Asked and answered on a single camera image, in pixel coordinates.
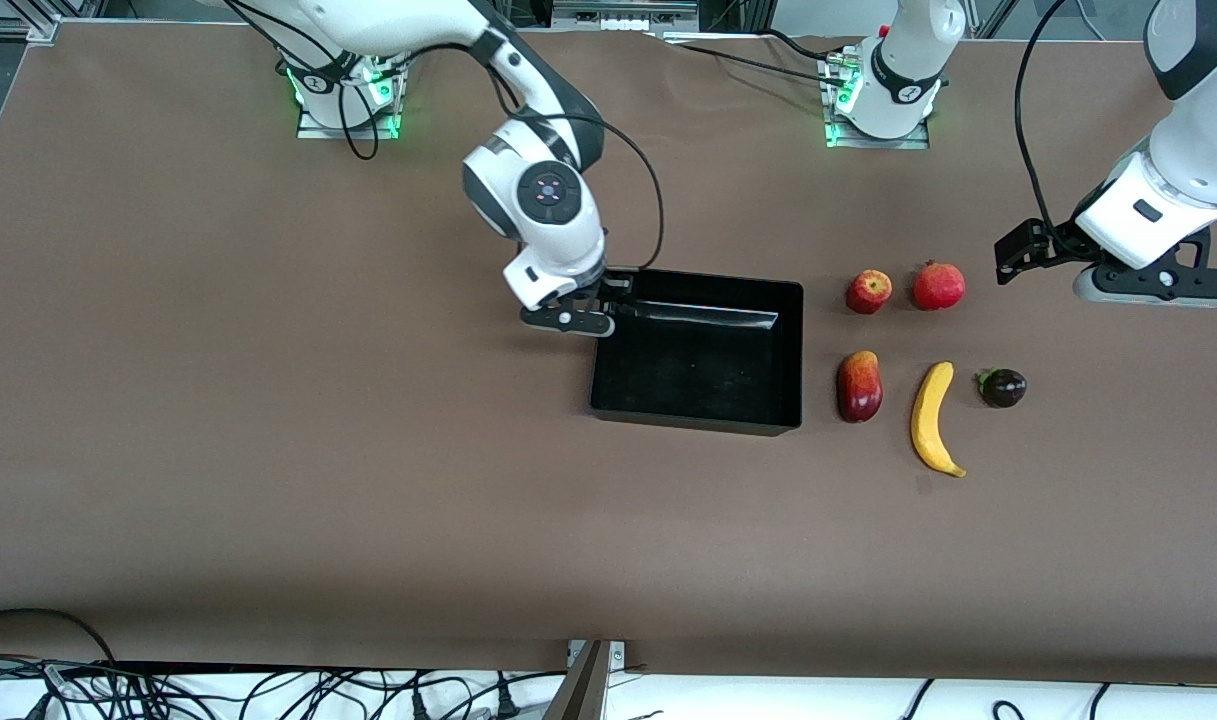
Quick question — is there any red apple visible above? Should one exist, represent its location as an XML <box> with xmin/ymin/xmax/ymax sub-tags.
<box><xmin>847</xmin><ymin>269</ymin><xmax>894</xmax><ymax>316</ymax></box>

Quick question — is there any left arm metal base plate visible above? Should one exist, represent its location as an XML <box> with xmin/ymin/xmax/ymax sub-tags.
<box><xmin>824</xmin><ymin>45</ymin><xmax>931</xmax><ymax>151</ymax></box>

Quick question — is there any red pomegranate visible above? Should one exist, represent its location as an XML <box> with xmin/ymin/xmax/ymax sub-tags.
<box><xmin>912</xmin><ymin>260</ymin><xmax>967</xmax><ymax>312</ymax></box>

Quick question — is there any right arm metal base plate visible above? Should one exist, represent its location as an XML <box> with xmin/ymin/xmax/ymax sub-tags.
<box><xmin>296</xmin><ymin>40</ymin><xmax>402</xmax><ymax>140</ymax></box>

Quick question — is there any white power strip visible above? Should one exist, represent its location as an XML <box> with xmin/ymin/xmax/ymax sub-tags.
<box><xmin>553</xmin><ymin>0</ymin><xmax>699</xmax><ymax>29</ymax></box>

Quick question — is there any dark purple eggplant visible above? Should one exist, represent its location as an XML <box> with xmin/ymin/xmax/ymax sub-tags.
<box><xmin>975</xmin><ymin>367</ymin><xmax>1028</xmax><ymax>409</ymax></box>

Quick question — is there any yellow banana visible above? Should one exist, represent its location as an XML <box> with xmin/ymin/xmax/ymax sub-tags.
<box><xmin>910</xmin><ymin>361</ymin><xmax>968</xmax><ymax>479</ymax></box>

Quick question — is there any black cable on table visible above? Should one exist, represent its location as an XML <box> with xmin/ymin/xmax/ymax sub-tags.
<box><xmin>658</xmin><ymin>30</ymin><xmax>849</xmax><ymax>86</ymax></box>

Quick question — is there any aluminium profile bracket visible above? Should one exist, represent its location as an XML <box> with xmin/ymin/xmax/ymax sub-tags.
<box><xmin>546</xmin><ymin>640</ymin><xmax>626</xmax><ymax>720</ymax></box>

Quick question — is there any black looping cable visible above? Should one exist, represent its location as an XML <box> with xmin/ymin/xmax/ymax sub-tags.
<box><xmin>0</xmin><ymin>607</ymin><xmax>119</xmax><ymax>667</ymax></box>

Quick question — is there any black rectangular plastic box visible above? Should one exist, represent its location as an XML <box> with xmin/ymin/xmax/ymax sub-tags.
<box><xmin>589</xmin><ymin>265</ymin><xmax>805</xmax><ymax>438</ymax></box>

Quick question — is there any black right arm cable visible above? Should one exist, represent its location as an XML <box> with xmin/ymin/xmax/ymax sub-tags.
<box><xmin>223</xmin><ymin>0</ymin><xmax>666</xmax><ymax>273</ymax></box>

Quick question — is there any red yellow mango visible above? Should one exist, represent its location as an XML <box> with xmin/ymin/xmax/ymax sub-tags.
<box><xmin>834</xmin><ymin>350</ymin><xmax>885</xmax><ymax>424</ymax></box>

